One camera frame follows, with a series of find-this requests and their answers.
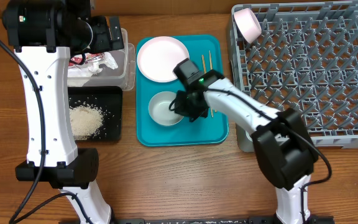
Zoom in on white rice pile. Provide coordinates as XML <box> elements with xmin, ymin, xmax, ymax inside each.
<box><xmin>69</xmin><ymin>100</ymin><xmax>111</xmax><ymax>141</ymax></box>

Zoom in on grey bowl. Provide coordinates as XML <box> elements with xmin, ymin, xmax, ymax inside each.
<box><xmin>148</xmin><ymin>91</ymin><xmax>183</xmax><ymax>126</ymax></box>

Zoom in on grey dishwasher rack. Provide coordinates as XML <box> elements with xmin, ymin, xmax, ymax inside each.
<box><xmin>227</xmin><ymin>1</ymin><xmax>358</xmax><ymax>148</ymax></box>

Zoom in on wooden chopstick left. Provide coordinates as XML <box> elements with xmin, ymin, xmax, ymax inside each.
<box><xmin>201</xmin><ymin>55</ymin><xmax>214</xmax><ymax>118</ymax></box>

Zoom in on teal serving tray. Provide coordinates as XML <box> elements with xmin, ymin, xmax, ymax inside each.
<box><xmin>135</xmin><ymin>34</ymin><xmax>229</xmax><ymax>147</ymax></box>

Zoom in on red snack wrapper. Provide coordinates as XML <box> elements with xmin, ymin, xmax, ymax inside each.
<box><xmin>69</xmin><ymin>53</ymin><xmax>103</xmax><ymax>66</ymax></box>

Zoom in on small white bowl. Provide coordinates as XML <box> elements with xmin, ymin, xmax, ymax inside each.
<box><xmin>233</xmin><ymin>8</ymin><xmax>262</xmax><ymax>43</ymax></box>

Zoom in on black plastic tray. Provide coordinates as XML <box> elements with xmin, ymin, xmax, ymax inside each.
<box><xmin>68</xmin><ymin>86</ymin><xmax>122</xmax><ymax>141</ymax></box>

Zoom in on large white plate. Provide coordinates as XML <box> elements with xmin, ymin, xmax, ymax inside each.
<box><xmin>137</xmin><ymin>36</ymin><xmax>190</xmax><ymax>83</ymax></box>

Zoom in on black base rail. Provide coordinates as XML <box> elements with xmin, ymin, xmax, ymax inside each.
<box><xmin>58</xmin><ymin>215</ymin><xmax>335</xmax><ymax>224</ymax></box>

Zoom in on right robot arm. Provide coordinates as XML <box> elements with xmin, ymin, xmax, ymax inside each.
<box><xmin>169</xmin><ymin>58</ymin><xmax>318</xmax><ymax>223</ymax></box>

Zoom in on white paper cup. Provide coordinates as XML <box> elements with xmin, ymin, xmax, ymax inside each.
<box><xmin>246</xmin><ymin>132</ymin><xmax>252</xmax><ymax>142</ymax></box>

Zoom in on clear plastic bin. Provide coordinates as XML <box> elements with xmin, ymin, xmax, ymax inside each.
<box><xmin>81</xmin><ymin>28</ymin><xmax>135</xmax><ymax>91</ymax></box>

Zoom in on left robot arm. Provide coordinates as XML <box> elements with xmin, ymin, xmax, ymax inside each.
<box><xmin>2</xmin><ymin>1</ymin><xmax>124</xmax><ymax>223</ymax></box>

